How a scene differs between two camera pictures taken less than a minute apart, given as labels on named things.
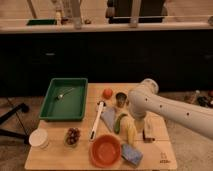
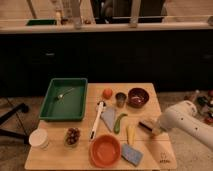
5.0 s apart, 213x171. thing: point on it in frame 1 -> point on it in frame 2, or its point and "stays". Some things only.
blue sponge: (130, 154) stays
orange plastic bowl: (105, 151) stays
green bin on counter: (32, 22) stays
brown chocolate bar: (145, 139) -> (145, 126)
